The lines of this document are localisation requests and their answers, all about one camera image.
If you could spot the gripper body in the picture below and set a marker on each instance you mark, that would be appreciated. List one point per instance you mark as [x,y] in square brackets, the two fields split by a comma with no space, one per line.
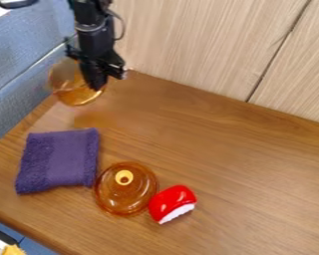
[97,46]

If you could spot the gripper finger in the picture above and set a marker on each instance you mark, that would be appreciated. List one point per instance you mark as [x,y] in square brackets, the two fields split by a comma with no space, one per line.
[95,78]

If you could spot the orange pot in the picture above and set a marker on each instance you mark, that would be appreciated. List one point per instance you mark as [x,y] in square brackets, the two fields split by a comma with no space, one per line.
[71,89]

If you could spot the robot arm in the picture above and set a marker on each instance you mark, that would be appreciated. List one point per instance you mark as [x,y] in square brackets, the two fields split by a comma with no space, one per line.
[90,13]

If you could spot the purple cloth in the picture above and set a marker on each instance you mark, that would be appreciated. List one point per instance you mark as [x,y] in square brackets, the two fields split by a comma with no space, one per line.
[58,159]

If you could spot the orange lid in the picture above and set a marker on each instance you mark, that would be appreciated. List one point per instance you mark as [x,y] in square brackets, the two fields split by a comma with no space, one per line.
[124,191]

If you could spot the red and white toy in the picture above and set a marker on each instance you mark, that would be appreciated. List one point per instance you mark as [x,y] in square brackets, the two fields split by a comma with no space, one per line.
[171,202]

